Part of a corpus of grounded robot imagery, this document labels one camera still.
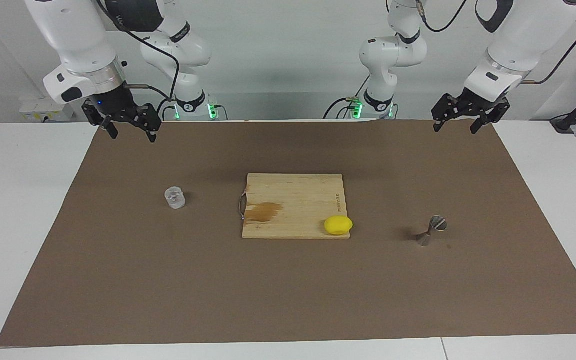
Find brown table mat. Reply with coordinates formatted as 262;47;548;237
0;120;576;347

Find wooden cutting board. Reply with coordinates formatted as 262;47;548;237
239;173;351;240

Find clear glass cup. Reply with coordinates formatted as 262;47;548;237
164;186;187;211

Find white wall socket box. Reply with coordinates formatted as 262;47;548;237
18;97;76;122

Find yellow lemon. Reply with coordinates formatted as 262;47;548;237
324;216;354;236

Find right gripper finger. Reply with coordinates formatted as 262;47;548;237
130;104;161;143
82;100;119;140

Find black base cables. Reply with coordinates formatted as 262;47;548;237
155;97;178;122
324;75;371;120

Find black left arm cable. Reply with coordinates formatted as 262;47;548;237
522;2;576;85

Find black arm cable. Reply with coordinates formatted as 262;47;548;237
522;2;576;85
97;0;181;101

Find metal double jigger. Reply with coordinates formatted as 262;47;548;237
415;215;448;247

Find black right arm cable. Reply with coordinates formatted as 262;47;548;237
97;0;181;101

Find black right base cables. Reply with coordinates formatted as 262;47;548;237
155;97;178;122

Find black left base cables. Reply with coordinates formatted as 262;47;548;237
324;75;371;120

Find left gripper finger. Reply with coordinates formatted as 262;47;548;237
470;99;511;135
432;94;461;133

